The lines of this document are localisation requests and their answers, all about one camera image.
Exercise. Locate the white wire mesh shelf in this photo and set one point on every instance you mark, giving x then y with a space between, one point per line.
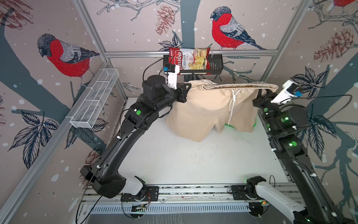
91 107

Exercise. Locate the white vented cable duct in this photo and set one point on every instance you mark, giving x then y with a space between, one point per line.
173 208

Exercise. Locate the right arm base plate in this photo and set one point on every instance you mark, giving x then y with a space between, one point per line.
243 192

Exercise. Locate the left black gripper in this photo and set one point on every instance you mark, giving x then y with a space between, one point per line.
182 92

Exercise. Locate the black wire wall basket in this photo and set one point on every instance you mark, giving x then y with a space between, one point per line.
214 67

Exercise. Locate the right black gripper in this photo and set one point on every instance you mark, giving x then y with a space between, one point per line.
262 102

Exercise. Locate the beige drawstring shorts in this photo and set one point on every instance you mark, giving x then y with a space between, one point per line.
210 105

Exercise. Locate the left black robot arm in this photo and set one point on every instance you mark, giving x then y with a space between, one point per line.
103 174

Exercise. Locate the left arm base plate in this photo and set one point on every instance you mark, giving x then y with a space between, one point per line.
147 194

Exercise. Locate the red cassava chips bag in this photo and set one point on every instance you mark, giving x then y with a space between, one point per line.
189 59

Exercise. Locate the aluminium mounting rail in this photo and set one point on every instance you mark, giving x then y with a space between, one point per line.
199 193

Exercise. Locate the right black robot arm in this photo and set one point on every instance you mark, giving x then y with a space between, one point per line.
282 127

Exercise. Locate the green plastic basket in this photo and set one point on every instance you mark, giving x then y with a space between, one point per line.
243 125

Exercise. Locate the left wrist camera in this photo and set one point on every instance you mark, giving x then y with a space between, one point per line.
172 71

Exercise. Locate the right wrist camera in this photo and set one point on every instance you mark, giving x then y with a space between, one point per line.
291 90

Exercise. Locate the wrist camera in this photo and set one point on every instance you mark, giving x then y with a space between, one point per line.
291 90
172 71

